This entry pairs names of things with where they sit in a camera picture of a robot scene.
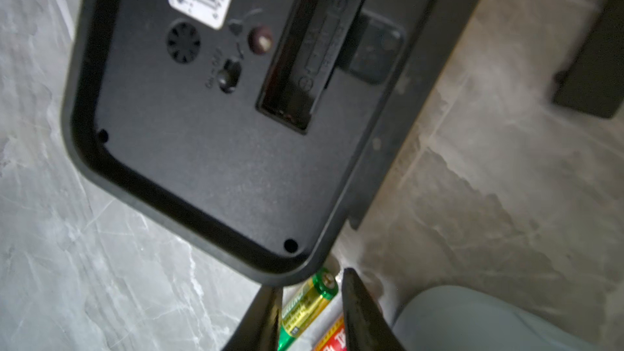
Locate black battery cover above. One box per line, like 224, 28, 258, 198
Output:
552, 0, 623, 120

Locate red AA battery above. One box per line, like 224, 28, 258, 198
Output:
313, 315, 348, 351

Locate green AA battery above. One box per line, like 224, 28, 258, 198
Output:
278, 267, 339, 351

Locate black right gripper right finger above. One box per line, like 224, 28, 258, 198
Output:
341, 268, 404, 351

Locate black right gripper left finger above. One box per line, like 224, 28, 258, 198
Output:
222, 285, 283, 351

